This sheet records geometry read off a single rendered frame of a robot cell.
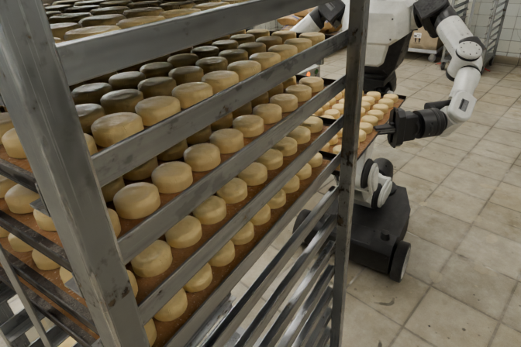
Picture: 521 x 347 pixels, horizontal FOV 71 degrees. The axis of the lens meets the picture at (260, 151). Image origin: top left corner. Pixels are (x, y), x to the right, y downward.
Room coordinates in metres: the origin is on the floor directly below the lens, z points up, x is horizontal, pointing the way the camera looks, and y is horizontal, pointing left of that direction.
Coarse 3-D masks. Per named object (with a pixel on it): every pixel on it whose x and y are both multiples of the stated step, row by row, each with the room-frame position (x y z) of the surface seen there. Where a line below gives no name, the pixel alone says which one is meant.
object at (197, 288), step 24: (312, 168) 0.71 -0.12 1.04; (288, 192) 0.62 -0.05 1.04; (264, 216) 0.52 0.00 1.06; (240, 240) 0.47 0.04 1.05; (0, 264) 0.46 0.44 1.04; (216, 264) 0.43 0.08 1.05; (192, 288) 0.38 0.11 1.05; (168, 312) 0.33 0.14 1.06; (192, 312) 0.35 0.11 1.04; (96, 336) 0.32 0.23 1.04; (168, 336) 0.31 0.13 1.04
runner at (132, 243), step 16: (336, 80) 0.70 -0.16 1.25; (320, 96) 0.63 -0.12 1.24; (304, 112) 0.58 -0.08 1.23; (272, 128) 0.49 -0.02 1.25; (288, 128) 0.53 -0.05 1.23; (256, 144) 0.46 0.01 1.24; (272, 144) 0.49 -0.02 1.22; (240, 160) 0.43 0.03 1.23; (208, 176) 0.37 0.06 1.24; (224, 176) 0.40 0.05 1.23; (192, 192) 0.35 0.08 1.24; (208, 192) 0.37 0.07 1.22; (160, 208) 0.31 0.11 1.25; (176, 208) 0.33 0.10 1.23; (192, 208) 0.34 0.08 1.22; (144, 224) 0.29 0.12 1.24; (160, 224) 0.31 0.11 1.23; (128, 240) 0.27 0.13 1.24; (144, 240) 0.29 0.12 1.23; (128, 256) 0.27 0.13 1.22
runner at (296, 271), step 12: (336, 216) 0.73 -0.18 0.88; (324, 228) 0.71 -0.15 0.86; (312, 240) 0.67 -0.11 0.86; (324, 240) 0.67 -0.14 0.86; (312, 252) 0.62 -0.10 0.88; (300, 264) 0.60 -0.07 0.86; (288, 276) 0.57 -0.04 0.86; (300, 276) 0.57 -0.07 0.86; (276, 288) 0.54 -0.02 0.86; (288, 288) 0.52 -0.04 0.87; (276, 300) 0.49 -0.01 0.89; (264, 312) 0.48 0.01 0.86; (252, 324) 0.46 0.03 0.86; (264, 324) 0.45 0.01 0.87; (252, 336) 0.42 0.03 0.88
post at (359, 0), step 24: (360, 0) 0.72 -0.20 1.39; (360, 24) 0.72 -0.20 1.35; (360, 48) 0.72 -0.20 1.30; (360, 72) 0.72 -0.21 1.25; (360, 96) 0.73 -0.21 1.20; (360, 120) 0.74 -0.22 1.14; (336, 240) 0.73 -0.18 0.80; (336, 264) 0.73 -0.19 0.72; (336, 288) 0.72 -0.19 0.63; (336, 312) 0.72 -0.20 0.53; (336, 336) 0.72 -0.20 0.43
